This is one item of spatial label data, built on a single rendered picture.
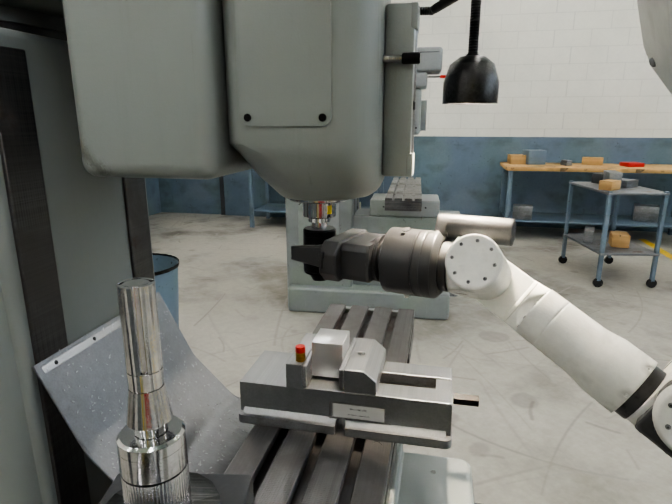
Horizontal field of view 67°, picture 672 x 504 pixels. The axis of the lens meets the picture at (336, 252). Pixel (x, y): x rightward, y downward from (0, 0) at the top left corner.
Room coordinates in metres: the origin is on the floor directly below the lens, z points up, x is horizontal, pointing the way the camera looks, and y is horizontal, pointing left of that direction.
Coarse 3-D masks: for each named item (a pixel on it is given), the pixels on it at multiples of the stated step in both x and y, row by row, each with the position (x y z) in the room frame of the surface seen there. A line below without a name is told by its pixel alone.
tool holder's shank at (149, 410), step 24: (120, 288) 0.31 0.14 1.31; (144, 288) 0.31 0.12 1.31; (120, 312) 0.31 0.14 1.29; (144, 312) 0.31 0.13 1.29; (144, 336) 0.31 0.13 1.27; (144, 360) 0.31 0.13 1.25; (144, 384) 0.31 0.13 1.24; (144, 408) 0.31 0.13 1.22; (168, 408) 0.32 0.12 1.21; (144, 432) 0.31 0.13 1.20
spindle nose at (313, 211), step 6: (306, 204) 0.69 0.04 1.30; (312, 204) 0.69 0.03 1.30; (318, 204) 0.68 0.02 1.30; (324, 204) 0.69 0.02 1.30; (330, 204) 0.69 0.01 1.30; (306, 210) 0.69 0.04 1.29; (312, 210) 0.69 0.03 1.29; (318, 210) 0.68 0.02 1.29; (324, 210) 0.69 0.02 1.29; (306, 216) 0.69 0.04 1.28; (312, 216) 0.69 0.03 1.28; (318, 216) 0.68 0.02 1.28; (324, 216) 0.69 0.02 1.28; (330, 216) 0.69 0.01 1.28
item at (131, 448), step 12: (180, 420) 0.33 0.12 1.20; (120, 432) 0.32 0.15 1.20; (132, 432) 0.32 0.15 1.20; (168, 432) 0.32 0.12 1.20; (180, 432) 0.32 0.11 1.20; (120, 444) 0.30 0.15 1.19; (132, 444) 0.30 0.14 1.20; (144, 444) 0.30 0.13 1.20; (156, 444) 0.30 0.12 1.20; (168, 444) 0.30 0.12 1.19; (180, 444) 0.31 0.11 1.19; (120, 456) 0.30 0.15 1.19; (132, 456) 0.30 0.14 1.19; (144, 456) 0.30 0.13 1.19; (156, 456) 0.30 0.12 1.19
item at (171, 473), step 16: (128, 464) 0.30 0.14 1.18; (144, 464) 0.30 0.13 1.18; (160, 464) 0.30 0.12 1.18; (176, 464) 0.31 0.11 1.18; (128, 480) 0.30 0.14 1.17; (144, 480) 0.30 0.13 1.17; (160, 480) 0.30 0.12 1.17; (176, 480) 0.31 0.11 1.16; (128, 496) 0.30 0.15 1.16; (144, 496) 0.30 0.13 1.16; (160, 496) 0.30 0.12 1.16; (176, 496) 0.31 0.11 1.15
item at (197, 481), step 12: (120, 480) 0.37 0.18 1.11; (192, 480) 0.35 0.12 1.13; (204, 480) 0.35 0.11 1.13; (216, 480) 0.37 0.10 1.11; (228, 480) 0.37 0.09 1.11; (240, 480) 0.37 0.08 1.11; (252, 480) 0.37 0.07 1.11; (108, 492) 0.35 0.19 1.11; (120, 492) 0.34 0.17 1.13; (192, 492) 0.34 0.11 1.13; (204, 492) 0.34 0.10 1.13; (216, 492) 0.34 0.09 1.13; (228, 492) 0.35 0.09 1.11; (240, 492) 0.35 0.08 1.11; (252, 492) 0.37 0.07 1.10
